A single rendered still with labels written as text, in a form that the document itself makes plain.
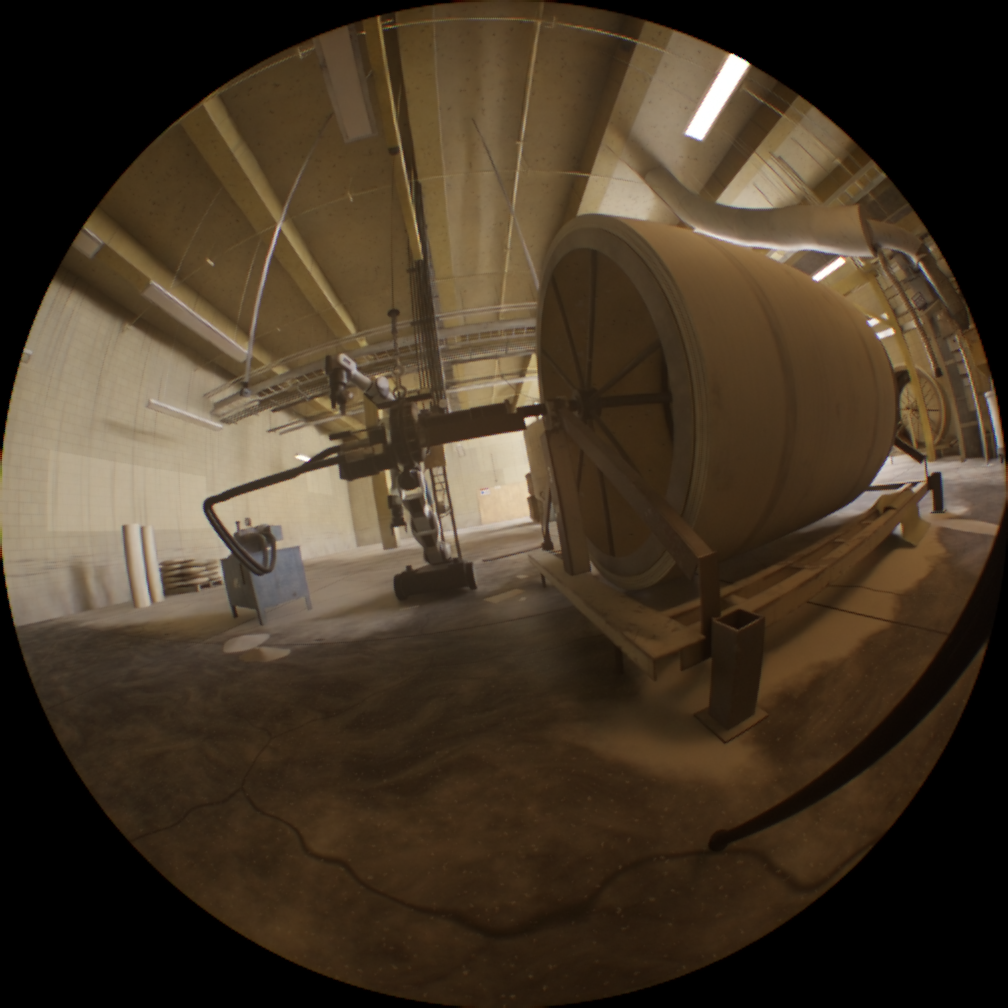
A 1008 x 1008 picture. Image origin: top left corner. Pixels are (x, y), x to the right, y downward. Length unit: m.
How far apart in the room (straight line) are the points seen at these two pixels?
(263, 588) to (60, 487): 6.48
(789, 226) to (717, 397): 4.80
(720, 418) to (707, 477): 0.14
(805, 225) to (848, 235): 0.66
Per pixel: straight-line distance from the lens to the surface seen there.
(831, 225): 5.12
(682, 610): 0.85
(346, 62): 3.30
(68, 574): 8.14
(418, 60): 5.76
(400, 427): 1.29
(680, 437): 0.87
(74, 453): 8.58
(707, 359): 0.80
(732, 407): 0.84
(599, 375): 2.38
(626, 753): 0.71
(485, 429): 1.31
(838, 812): 0.64
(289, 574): 2.71
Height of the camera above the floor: 0.50
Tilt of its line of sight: 1 degrees up
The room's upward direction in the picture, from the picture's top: 10 degrees counter-clockwise
